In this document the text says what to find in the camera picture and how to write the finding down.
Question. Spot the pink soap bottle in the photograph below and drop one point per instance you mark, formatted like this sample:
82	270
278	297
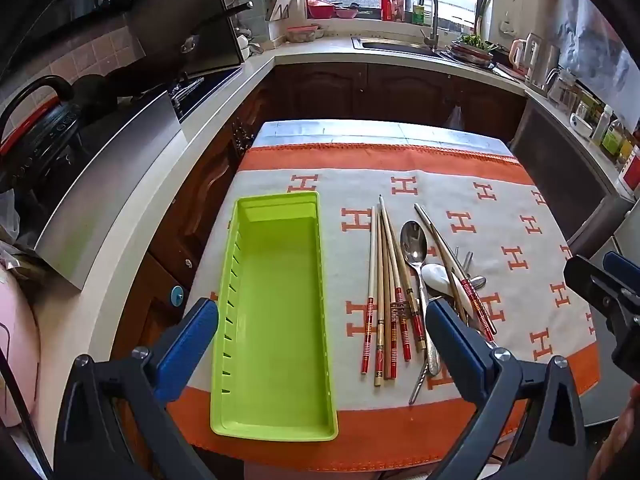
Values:
398	5

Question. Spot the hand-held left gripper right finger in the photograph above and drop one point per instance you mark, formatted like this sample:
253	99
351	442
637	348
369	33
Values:
450	335

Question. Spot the small steel spoon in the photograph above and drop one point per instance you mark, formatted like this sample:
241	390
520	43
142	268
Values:
478	282

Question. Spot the stainless steel splash panel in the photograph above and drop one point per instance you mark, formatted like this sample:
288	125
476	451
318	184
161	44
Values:
110	185

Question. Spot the green label jar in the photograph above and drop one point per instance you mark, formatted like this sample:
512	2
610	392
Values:
612	140

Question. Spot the pink rice cooker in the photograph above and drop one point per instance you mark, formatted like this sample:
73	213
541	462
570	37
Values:
15	350

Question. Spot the person's right hand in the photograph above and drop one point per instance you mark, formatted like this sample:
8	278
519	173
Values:
630	430

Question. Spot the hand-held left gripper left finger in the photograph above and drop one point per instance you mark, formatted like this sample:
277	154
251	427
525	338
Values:
187	345

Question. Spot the golden tan chopstick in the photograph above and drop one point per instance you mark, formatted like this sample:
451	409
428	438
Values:
380	260

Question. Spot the white cups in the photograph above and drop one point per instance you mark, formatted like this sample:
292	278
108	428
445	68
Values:
243	45

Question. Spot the green plastic utensil tray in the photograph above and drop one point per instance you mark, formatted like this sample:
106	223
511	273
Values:
280	310

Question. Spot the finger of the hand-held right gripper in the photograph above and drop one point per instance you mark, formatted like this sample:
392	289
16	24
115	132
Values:
625	267
592	285

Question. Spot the green onion plant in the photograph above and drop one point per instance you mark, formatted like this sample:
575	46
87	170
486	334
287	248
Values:
484	10

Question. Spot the red colander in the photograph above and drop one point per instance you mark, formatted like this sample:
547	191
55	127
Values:
320	7

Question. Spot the small condiment jar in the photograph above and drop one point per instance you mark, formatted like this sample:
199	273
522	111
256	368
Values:
580	120

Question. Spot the blue round cabinet knob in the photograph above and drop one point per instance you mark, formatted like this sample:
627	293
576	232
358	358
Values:
177	296

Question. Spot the white electric kettle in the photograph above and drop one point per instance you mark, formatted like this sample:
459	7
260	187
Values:
525	57

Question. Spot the black pressure cooker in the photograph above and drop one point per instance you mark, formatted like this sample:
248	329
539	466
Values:
35	130

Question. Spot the wooden chopstick brown patterned end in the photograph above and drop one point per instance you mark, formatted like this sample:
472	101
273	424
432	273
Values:
417	332

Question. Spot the stainless steel appliance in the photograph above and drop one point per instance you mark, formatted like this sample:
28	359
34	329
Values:
560	170

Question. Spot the pink bowl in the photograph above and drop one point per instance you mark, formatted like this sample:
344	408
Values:
346	12

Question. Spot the pink lidded food container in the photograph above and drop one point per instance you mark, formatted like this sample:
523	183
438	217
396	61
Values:
301	34

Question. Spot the orange and white printed blanket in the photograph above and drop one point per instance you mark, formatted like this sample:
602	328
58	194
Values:
345	185

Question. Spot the large steel spoon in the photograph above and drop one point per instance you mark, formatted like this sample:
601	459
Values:
412	245

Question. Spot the black range hood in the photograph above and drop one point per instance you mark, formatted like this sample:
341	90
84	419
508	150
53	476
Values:
200	20

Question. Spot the white ceramic spoon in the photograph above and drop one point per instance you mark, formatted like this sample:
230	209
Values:
440	280

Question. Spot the steel sink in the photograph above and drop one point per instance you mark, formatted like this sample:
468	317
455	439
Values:
395	46

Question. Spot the bowl of greens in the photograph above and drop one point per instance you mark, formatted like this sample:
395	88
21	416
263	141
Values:
470	50

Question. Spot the white chopstick red end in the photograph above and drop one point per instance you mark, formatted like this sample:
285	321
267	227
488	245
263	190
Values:
370	270

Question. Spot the green dish soap bottle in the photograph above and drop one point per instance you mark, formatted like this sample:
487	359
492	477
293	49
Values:
418	12

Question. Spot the steel table knife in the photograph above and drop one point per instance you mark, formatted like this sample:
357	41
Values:
419	387

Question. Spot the hanging plastic bag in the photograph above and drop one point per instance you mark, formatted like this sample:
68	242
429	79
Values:
454	120

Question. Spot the red label white bottle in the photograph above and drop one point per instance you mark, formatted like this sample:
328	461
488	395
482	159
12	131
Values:
631	170

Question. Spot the glass pitcher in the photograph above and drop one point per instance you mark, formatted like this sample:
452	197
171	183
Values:
560	90

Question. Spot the gas stove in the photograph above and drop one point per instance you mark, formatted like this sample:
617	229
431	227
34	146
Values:
200	92

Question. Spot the steel faucet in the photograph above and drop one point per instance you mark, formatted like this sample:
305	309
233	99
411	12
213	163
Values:
432	20

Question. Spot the red spray bottle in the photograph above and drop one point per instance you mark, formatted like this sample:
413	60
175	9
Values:
386	5

